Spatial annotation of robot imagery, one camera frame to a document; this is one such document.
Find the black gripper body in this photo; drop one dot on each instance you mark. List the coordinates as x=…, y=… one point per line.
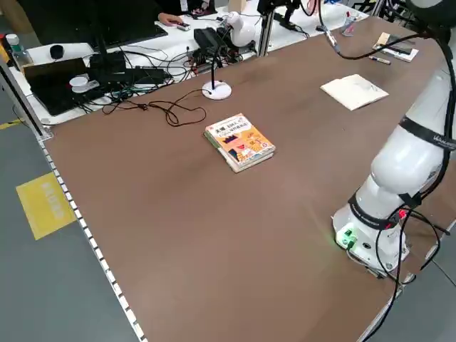
x=270, y=3

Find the white notebook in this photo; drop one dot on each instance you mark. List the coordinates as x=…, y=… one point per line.
x=352, y=90

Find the blue white marker pen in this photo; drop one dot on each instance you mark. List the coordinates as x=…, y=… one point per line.
x=380, y=60

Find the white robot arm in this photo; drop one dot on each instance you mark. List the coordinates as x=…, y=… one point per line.
x=406, y=160

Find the black power adapter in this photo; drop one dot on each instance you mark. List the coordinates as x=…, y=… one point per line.
x=290, y=25
x=279, y=17

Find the white side desk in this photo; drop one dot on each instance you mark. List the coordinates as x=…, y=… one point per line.
x=310, y=21

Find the pink cup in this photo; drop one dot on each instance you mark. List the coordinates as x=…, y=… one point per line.
x=313, y=6

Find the wooden box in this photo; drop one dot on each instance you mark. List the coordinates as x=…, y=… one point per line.
x=237, y=5

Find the clear plastic pen cup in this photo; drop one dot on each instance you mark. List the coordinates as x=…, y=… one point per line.
x=348, y=28

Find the pink handheld device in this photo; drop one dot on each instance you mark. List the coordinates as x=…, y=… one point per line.
x=201, y=13

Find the black ribbed power supply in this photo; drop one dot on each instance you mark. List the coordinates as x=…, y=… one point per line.
x=206, y=37

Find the small white red device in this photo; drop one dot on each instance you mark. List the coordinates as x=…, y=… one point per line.
x=183, y=25

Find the white desk lamp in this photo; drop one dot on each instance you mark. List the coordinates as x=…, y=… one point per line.
x=217, y=90

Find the dark hands cover book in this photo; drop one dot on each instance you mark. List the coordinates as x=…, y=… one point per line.
x=399, y=42

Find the white blue print book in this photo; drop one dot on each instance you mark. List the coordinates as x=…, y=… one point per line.
x=409, y=56

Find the black keyboard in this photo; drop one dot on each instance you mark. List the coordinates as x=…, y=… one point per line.
x=142, y=33

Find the orange illustrated cover book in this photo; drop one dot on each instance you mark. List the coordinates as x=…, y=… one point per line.
x=242, y=140

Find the black box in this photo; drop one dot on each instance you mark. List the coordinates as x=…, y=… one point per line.
x=107, y=66

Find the black monitor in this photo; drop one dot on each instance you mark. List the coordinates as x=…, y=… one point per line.
x=64, y=21

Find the white tape roll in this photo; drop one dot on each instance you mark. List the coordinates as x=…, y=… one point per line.
x=79, y=85

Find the black round cap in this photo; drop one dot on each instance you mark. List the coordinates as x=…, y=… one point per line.
x=57, y=51

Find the dark laptop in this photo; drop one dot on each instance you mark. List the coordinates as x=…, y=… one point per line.
x=53, y=89

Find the clear bottle with white cap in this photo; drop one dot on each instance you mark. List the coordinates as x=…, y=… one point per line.
x=14, y=46

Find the yellow floor sticker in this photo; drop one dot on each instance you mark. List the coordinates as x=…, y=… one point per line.
x=42, y=206

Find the aluminium frame post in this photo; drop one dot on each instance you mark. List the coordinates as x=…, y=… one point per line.
x=265, y=35
x=22, y=107

